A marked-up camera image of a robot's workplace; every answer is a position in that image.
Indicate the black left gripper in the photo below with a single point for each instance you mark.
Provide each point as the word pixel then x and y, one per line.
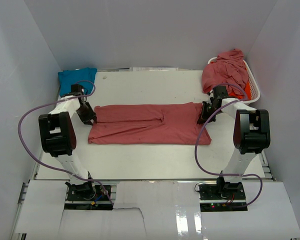
pixel 91 115

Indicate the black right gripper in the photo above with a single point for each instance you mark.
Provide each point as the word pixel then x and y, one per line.
pixel 204 116

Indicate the pink t-shirt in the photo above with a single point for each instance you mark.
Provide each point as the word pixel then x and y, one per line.
pixel 228 68
pixel 172 124

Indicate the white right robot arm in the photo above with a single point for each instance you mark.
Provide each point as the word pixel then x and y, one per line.
pixel 251 135

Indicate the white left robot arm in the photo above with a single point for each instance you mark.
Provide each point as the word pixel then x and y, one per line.
pixel 58 138

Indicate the folded blue t-shirt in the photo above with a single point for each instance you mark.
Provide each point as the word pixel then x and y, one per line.
pixel 84 77

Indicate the pink t-shirt in basket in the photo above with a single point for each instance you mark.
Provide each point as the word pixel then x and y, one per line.
pixel 228 68

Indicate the white plastic laundry basket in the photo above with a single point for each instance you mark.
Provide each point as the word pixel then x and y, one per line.
pixel 254 89

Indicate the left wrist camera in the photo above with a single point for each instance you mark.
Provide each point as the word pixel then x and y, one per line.
pixel 84 90

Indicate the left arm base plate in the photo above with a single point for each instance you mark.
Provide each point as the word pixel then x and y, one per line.
pixel 94 200

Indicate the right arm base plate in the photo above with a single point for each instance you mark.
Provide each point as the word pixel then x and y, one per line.
pixel 211 200

